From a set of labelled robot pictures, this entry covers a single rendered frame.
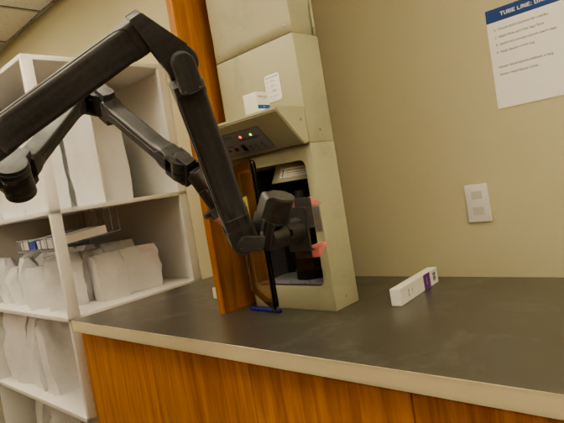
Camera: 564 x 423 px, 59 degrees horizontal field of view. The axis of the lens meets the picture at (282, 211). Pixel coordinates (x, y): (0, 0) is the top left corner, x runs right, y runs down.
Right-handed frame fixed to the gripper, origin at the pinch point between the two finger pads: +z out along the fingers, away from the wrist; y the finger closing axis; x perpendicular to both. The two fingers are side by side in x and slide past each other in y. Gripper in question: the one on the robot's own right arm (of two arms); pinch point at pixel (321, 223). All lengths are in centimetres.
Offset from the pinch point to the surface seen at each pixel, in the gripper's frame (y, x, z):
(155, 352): -34, 60, -15
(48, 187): 25, 125, -11
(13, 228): 12, 233, 11
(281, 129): 25.3, 12.2, 5.1
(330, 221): -1.6, 9.0, 15.4
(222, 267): -11.6, 46.1, 5.2
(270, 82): 39.9, 19.4, 12.0
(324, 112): 29.2, 8.9, 20.7
